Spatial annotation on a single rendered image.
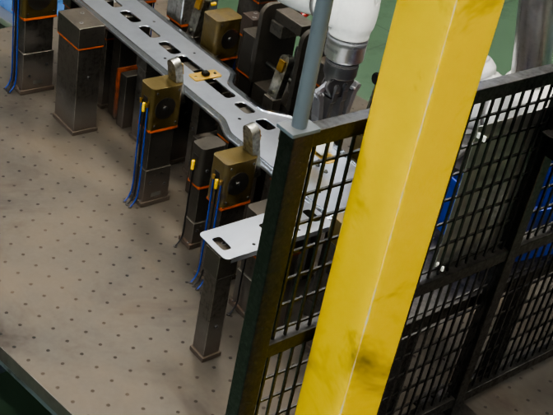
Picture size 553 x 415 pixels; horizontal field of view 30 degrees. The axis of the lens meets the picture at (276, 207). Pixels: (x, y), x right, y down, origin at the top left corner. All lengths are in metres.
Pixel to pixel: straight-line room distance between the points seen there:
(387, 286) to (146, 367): 0.82
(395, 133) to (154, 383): 0.98
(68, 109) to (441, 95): 1.74
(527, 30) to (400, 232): 1.30
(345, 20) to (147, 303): 0.78
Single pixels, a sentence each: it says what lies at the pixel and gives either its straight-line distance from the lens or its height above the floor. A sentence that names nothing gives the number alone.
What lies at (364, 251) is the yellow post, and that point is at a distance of 1.52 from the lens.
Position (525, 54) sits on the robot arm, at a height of 1.20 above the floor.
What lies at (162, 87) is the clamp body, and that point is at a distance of 2.53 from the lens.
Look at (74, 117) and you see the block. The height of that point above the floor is 0.76.
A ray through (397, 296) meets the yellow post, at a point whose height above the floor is 1.29.
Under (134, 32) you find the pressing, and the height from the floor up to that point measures 1.00.
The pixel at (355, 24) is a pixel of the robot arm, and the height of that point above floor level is 1.39.
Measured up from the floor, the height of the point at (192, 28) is 1.01.
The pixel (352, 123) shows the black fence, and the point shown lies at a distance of 1.46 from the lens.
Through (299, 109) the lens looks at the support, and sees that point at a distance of 1.38.
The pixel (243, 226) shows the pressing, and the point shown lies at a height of 1.00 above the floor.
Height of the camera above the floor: 2.23
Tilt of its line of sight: 33 degrees down
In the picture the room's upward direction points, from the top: 11 degrees clockwise
